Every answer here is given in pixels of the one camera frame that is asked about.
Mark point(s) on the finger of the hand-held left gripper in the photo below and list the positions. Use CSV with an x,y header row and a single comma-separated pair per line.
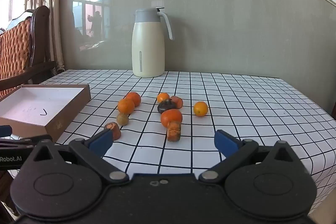
x,y
23,141
5,131

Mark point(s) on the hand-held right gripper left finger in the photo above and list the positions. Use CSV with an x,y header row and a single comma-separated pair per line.
x,y
101,141

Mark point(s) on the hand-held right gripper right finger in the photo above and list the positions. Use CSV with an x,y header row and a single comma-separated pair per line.
x,y
227,142

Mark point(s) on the brown cardboard box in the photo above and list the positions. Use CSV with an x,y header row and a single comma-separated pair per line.
x,y
39,108

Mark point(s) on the yellow orange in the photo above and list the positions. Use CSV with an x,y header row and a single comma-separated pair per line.
x,y
200,108

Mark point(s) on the short carrot piece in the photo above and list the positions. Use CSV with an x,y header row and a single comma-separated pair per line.
x,y
178,101
114,130

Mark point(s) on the small brown kiwi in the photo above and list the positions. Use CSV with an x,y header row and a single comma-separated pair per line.
x,y
122,119

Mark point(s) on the white black checked tablecloth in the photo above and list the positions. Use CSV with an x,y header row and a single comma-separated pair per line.
x,y
236,108

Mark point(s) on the rough carrot chunk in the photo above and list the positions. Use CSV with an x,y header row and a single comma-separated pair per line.
x,y
173,132

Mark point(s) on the dark purple mangosteen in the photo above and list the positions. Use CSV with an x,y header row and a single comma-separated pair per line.
x,y
166,107

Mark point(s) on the small orange tangerine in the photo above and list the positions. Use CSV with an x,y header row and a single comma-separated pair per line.
x,y
163,97

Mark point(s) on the wicker wooden chair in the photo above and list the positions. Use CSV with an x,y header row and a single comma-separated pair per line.
x,y
18,48

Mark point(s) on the cream thermos jug grey lid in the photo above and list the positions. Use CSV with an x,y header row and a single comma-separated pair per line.
x,y
148,50

